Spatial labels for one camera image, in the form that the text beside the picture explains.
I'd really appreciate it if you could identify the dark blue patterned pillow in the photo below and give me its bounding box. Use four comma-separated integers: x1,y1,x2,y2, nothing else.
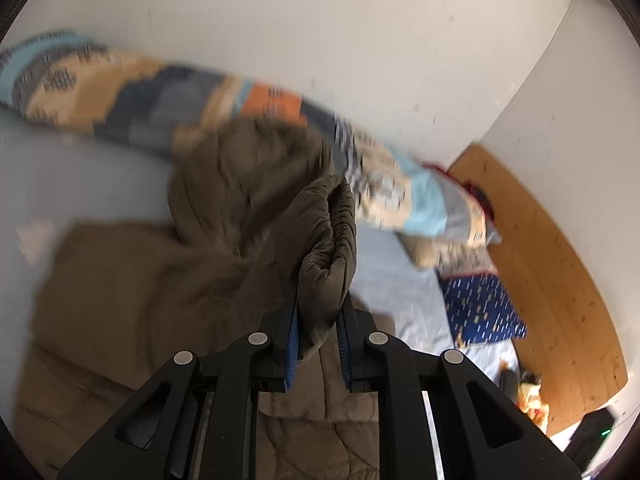
437,271,528,346

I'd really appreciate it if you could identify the orange crumpled object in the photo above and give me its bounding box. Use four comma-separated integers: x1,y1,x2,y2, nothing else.
517,380,551,426

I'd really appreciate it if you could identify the wooden board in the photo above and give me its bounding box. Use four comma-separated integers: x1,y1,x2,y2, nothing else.
447,144,628,436

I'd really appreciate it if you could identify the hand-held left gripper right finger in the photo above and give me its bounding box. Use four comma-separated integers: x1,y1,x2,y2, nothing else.
336,297,583,480

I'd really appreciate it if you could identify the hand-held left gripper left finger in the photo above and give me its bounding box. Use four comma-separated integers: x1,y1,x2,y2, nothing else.
56,297,303,480

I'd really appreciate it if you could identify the beige pillow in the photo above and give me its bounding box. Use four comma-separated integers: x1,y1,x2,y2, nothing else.
402,234,496,268

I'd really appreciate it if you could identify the brown quilted jacket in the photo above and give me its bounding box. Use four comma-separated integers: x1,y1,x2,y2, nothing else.
15,117,381,480

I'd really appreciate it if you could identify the light blue bed blanket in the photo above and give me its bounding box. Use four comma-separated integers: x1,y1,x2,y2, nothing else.
0,107,523,401

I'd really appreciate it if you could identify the colourful patterned long pillow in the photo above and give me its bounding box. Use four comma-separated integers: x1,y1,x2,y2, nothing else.
0,30,501,248

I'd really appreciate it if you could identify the small black object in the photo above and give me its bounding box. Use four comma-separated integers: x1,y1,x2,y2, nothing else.
500,370,521,402

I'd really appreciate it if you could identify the black device with green light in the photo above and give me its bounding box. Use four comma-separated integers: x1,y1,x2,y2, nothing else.
567,407,616,468

